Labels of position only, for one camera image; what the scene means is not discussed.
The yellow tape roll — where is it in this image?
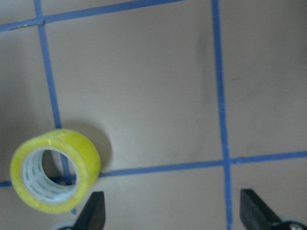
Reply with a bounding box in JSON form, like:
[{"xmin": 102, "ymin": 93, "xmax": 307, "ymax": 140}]
[{"xmin": 10, "ymin": 129, "xmax": 101, "ymax": 214}]

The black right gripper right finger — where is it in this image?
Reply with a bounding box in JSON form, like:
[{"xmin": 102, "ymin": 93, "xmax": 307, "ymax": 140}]
[{"xmin": 240, "ymin": 189, "xmax": 283, "ymax": 230}]

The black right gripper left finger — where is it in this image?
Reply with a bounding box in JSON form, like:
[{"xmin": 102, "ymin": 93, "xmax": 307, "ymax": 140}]
[{"xmin": 74, "ymin": 191, "xmax": 106, "ymax": 230}]

